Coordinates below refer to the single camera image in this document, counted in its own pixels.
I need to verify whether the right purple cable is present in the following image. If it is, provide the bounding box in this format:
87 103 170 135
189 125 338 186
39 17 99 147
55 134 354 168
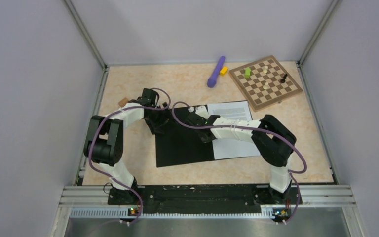
171 101 308 225

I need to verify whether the aluminium front rail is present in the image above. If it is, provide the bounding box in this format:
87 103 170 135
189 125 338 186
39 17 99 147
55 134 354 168
59 185 356 220

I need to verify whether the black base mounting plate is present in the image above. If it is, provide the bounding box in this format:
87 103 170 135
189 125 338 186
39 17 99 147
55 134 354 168
108 184 301 214

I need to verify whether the yellow block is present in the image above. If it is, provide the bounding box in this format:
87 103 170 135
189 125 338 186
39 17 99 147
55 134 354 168
219 67 228 76

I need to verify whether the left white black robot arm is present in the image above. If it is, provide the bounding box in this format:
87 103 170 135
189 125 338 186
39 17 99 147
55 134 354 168
83 88 172 204

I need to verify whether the small brown wooden block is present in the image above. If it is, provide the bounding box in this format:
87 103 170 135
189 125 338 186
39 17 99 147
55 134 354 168
118 97 129 108

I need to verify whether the teal folder black inside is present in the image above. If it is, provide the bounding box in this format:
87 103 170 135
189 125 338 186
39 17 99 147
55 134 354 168
154 104 262 168

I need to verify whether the wooden chessboard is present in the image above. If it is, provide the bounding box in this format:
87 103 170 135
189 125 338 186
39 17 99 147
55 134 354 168
228 55 303 112

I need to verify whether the white printed paper stack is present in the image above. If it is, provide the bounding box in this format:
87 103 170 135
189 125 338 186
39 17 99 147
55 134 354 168
207 101 260 160

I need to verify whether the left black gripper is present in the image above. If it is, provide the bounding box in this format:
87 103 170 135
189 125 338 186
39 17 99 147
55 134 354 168
145 103 177 135

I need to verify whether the green block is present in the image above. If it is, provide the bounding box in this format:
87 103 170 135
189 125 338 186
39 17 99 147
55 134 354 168
244 67 251 79

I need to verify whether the purple cylindrical handle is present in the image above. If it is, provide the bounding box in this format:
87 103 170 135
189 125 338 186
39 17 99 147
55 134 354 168
207 56 226 88

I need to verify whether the black chess piece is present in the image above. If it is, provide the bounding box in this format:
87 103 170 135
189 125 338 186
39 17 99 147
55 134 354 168
280 74 288 83

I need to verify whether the white chess piece lower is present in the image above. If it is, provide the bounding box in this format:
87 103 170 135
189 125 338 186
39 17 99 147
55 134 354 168
263 82 269 90

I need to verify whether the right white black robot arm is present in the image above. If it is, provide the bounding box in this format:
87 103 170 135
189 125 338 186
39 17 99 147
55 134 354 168
185 106 297 203

